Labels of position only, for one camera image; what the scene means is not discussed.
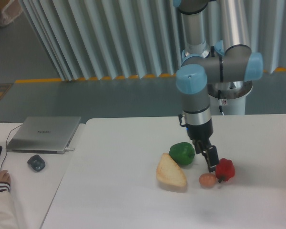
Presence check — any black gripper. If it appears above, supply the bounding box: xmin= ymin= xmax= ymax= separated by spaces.
xmin=186 ymin=120 xmax=218 ymax=172

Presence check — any green bell pepper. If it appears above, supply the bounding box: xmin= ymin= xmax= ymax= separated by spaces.
xmin=169 ymin=142 xmax=195 ymax=166

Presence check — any red bell pepper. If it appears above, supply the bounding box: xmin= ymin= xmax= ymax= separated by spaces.
xmin=215 ymin=158 xmax=235 ymax=183

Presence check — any brown egg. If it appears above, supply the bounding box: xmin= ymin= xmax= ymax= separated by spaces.
xmin=199 ymin=173 xmax=216 ymax=188

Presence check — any triangular toasted bread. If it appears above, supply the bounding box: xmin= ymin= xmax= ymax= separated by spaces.
xmin=156 ymin=153 xmax=187 ymax=187

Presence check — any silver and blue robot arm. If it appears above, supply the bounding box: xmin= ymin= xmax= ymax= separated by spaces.
xmin=173 ymin=0 xmax=264 ymax=172

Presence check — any white striped sleeve forearm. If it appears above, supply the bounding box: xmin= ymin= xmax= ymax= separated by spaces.
xmin=0 ymin=182 xmax=19 ymax=229

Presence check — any person's hand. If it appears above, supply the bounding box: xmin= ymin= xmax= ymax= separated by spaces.
xmin=0 ymin=170 xmax=11 ymax=185

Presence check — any silver closed laptop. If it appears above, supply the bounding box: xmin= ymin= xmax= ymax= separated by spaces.
xmin=6 ymin=116 xmax=81 ymax=154

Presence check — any white pleated curtain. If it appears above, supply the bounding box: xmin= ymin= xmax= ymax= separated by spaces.
xmin=18 ymin=0 xmax=286 ymax=82

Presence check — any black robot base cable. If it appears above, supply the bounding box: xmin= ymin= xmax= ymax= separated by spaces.
xmin=216 ymin=89 xmax=225 ymax=116

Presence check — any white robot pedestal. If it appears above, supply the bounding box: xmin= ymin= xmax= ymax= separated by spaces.
xmin=207 ymin=81 xmax=253 ymax=115

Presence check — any black laptop cable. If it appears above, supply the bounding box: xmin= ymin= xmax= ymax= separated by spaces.
xmin=0 ymin=122 xmax=23 ymax=172

